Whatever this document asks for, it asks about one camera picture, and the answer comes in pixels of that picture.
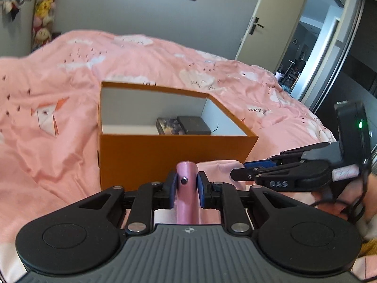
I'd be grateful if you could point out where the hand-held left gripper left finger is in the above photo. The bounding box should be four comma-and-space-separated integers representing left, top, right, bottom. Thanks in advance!
71, 171, 179, 236

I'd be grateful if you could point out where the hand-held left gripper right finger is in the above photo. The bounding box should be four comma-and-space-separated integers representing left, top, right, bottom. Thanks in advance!
197, 170, 297, 236

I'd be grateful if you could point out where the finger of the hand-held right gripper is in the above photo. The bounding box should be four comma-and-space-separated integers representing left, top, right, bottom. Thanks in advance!
230, 162, 330, 192
244, 142, 332, 169

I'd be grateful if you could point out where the pink metallic tube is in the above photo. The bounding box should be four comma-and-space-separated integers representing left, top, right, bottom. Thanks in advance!
176, 161, 201, 225

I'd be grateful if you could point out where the orange cardboard box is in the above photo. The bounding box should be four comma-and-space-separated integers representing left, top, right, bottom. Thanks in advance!
98, 81, 259, 191

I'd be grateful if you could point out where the person's right hand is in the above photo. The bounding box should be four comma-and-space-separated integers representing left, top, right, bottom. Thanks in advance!
312, 175, 377, 223

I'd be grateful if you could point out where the pale pink cloth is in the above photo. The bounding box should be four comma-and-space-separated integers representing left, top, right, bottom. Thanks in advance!
196, 160, 246, 190

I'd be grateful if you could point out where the small patterned box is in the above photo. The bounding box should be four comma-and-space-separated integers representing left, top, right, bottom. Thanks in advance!
156, 117, 185, 136

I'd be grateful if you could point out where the black flat box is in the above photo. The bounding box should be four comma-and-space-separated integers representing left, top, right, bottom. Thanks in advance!
177, 116, 213, 135

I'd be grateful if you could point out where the person's fuzzy orange clothing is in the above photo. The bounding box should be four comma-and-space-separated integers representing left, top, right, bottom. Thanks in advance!
358, 220, 377, 272

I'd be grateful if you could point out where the pink printed blanket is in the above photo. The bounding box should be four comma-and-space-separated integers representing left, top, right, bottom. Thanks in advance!
0, 29, 338, 276

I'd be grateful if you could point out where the white door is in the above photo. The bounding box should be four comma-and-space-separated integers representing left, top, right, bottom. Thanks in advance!
235, 0, 310, 73

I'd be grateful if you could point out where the hanging column of plush toys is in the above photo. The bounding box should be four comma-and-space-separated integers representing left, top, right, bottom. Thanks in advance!
31, 0, 61, 51

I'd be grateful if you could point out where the black cable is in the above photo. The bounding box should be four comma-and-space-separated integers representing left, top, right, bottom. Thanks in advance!
312, 159, 372, 222

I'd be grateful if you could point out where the silver sliding door frame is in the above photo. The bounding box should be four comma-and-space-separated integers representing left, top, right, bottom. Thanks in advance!
299, 0, 367, 111

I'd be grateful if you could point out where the black door handle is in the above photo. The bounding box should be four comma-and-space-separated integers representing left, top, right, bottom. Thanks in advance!
248, 17, 265, 35

